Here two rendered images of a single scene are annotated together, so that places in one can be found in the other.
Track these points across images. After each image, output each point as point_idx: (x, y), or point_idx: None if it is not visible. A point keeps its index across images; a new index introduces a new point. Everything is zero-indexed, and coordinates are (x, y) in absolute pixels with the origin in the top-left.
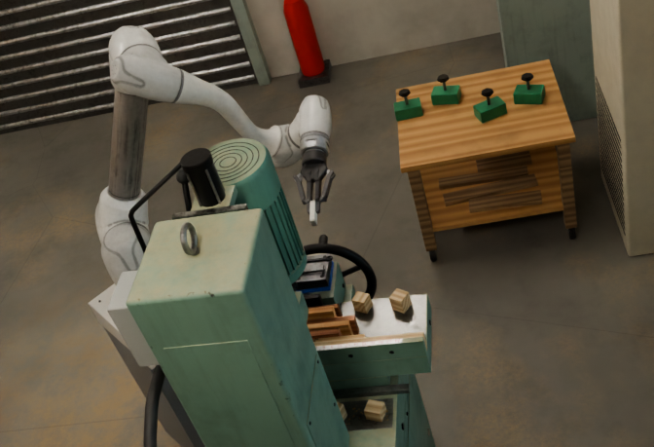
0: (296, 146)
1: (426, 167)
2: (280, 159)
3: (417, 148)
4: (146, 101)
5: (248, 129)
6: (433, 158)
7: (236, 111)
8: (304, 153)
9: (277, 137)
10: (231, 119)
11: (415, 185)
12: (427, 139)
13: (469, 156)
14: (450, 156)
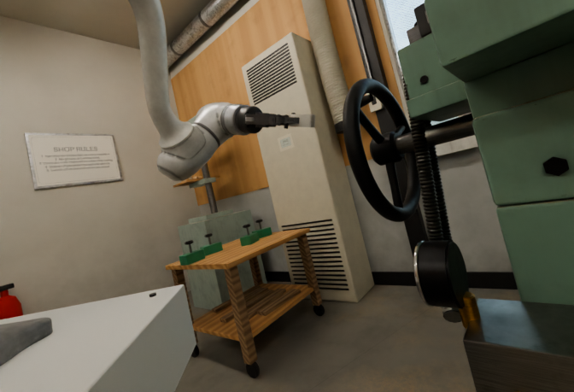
0: (210, 133)
1: (244, 260)
2: (191, 149)
3: (225, 259)
4: None
5: (167, 83)
6: (244, 254)
7: (166, 37)
8: (241, 108)
9: (188, 123)
10: (159, 42)
11: (236, 284)
12: (225, 256)
13: (267, 246)
14: (254, 250)
